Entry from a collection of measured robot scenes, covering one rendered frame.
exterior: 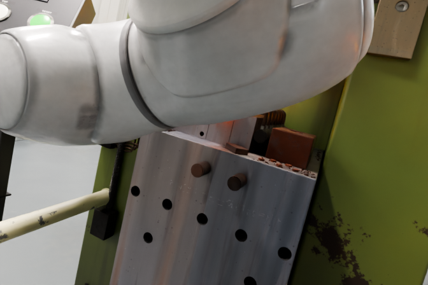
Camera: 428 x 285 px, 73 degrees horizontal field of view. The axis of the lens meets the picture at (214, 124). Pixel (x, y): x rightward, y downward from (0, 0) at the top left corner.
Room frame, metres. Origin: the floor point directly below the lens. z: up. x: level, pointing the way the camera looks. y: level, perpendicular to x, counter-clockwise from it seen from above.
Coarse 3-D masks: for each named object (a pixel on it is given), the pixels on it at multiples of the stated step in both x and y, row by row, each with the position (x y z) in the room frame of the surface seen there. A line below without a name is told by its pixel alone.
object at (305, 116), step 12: (336, 84) 1.01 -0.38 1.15; (324, 96) 1.02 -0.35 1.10; (336, 96) 1.00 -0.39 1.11; (288, 108) 1.06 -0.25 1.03; (300, 108) 1.04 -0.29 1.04; (312, 108) 1.03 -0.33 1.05; (324, 108) 1.01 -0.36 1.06; (336, 108) 1.00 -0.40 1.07; (288, 120) 1.05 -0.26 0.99; (300, 120) 1.04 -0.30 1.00; (312, 120) 1.02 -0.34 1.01; (324, 120) 1.01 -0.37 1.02; (312, 132) 1.02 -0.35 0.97; (324, 132) 1.01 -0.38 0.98; (324, 144) 1.00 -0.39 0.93
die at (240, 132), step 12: (240, 120) 0.62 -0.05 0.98; (252, 120) 0.61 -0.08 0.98; (192, 132) 0.66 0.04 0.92; (204, 132) 0.65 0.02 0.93; (216, 132) 0.64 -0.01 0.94; (228, 132) 0.63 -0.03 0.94; (240, 132) 0.62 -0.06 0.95; (252, 132) 0.61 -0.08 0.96; (240, 144) 0.61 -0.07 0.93; (252, 144) 0.63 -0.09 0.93; (264, 144) 0.75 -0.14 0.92
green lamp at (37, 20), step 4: (36, 16) 0.70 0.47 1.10; (40, 16) 0.70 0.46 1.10; (44, 16) 0.70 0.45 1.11; (32, 20) 0.69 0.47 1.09; (36, 20) 0.69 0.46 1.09; (40, 20) 0.69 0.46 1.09; (44, 20) 0.70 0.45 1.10; (48, 20) 0.70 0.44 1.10; (32, 24) 0.69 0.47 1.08; (36, 24) 0.69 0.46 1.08; (40, 24) 0.69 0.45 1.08; (44, 24) 0.69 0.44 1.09; (48, 24) 0.69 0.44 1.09
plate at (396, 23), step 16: (384, 0) 0.65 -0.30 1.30; (400, 0) 0.64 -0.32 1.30; (416, 0) 0.63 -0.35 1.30; (384, 16) 0.65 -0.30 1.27; (400, 16) 0.64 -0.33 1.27; (416, 16) 0.63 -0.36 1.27; (384, 32) 0.65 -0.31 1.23; (400, 32) 0.64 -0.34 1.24; (416, 32) 0.63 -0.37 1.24; (368, 48) 0.66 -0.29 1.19; (384, 48) 0.64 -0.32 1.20; (400, 48) 0.63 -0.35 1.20
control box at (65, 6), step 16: (0, 0) 0.71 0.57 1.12; (16, 0) 0.71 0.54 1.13; (32, 0) 0.72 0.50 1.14; (48, 0) 0.73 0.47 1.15; (64, 0) 0.74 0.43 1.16; (80, 0) 0.75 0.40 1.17; (16, 16) 0.69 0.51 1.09; (32, 16) 0.70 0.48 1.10; (48, 16) 0.70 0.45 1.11; (64, 16) 0.72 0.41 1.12; (80, 16) 0.74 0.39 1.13
